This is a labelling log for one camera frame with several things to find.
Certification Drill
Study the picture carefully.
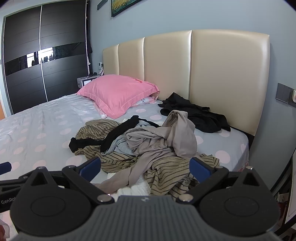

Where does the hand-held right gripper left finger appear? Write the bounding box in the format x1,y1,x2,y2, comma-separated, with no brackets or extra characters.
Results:
23,157,115,205

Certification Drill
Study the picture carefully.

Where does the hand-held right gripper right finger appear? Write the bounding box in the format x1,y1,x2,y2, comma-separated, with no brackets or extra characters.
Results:
178,157,270,205

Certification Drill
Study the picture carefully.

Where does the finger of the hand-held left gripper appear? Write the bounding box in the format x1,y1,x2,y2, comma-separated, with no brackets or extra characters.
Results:
0,162,12,175
0,172,35,193

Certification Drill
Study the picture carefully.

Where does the taupe long-sleeve shirt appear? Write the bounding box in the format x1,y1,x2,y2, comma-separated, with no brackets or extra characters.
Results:
96,110,197,194

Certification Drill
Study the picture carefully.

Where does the tan striped garment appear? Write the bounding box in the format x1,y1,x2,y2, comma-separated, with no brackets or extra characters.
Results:
74,119,220,200

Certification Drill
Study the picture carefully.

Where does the light blue-grey garment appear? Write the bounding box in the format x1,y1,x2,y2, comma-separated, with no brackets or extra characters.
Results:
104,122,148,156

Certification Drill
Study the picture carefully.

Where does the black crumpled garment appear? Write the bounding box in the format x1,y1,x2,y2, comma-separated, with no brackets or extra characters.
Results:
158,92,232,133

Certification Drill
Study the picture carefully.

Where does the white garment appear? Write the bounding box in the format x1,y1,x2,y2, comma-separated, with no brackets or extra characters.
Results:
107,171,148,202

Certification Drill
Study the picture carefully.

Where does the grey polka-dot bed sheet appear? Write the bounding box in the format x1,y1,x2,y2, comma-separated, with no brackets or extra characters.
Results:
0,93,249,195

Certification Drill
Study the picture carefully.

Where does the pink pillow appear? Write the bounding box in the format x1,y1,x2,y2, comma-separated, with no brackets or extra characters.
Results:
76,74,160,119

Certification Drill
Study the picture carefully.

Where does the white nightstand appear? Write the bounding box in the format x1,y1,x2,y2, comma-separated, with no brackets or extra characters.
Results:
77,74,104,90

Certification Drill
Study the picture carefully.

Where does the white printed pillow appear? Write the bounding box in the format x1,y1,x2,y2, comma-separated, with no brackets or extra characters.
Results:
94,95,160,118

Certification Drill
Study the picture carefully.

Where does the beige padded headboard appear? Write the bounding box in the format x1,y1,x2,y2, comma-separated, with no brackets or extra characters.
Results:
102,29,270,137

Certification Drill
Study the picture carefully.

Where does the black sliding wardrobe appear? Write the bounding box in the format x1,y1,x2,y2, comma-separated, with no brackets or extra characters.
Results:
2,3,92,115

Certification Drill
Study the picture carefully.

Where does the framed landscape painting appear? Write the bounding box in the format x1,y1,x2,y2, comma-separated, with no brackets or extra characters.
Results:
111,0,145,17

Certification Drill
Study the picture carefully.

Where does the grey wall switch panel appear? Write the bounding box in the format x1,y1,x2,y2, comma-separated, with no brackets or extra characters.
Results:
276,83,292,103

